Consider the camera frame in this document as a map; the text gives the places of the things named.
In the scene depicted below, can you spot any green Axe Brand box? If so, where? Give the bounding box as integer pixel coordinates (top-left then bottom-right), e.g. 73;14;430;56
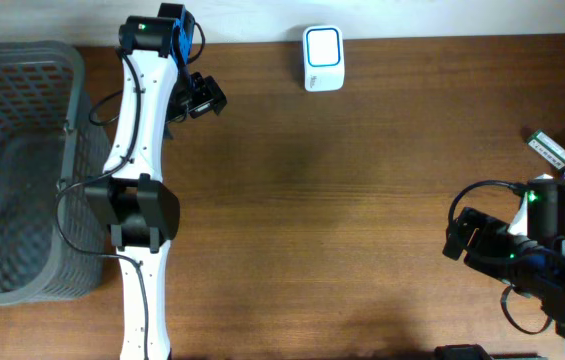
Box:
526;130;565;171

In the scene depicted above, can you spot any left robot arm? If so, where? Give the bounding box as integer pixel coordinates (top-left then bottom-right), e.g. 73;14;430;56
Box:
84;3;227;359

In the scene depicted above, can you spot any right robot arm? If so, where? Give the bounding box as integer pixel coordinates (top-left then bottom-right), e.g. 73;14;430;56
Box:
443;178;565;340

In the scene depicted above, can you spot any white barcode scanner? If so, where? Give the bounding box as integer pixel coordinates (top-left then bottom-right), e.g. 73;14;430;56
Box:
302;25;345;92

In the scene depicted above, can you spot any grey plastic mesh basket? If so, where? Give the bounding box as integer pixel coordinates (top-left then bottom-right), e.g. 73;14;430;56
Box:
0;41;111;306

